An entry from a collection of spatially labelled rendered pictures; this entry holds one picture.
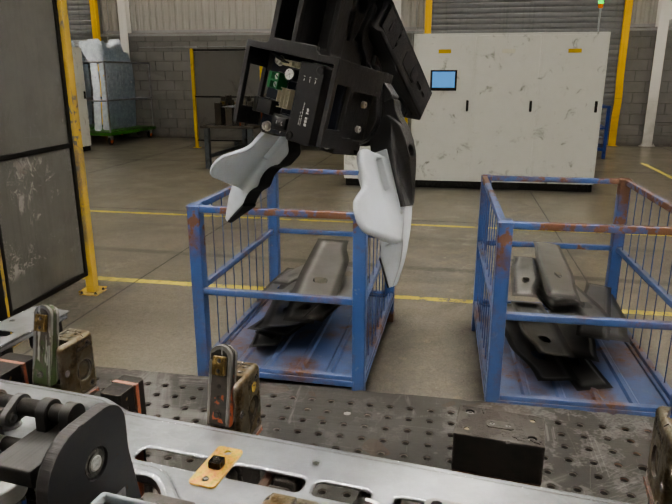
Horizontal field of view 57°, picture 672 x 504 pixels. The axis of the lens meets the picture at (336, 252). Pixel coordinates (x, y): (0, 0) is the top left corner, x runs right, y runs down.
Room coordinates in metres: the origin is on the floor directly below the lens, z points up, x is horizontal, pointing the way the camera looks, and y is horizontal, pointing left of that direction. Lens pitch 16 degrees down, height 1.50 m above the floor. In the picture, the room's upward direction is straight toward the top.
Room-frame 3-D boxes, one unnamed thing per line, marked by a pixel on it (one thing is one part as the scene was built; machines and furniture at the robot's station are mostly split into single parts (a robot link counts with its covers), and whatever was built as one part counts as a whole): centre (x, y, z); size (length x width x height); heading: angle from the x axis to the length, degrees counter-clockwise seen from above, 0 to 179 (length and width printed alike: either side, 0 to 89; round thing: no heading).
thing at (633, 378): (2.87, -1.13, 0.47); 1.20 x 0.80 x 0.95; 171
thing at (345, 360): (3.16, 0.14, 0.47); 1.20 x 0.80 x 0.95; 168
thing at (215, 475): (0.70, 0.16, 1.01); 0.08 x 0.04 x 0.01; 162
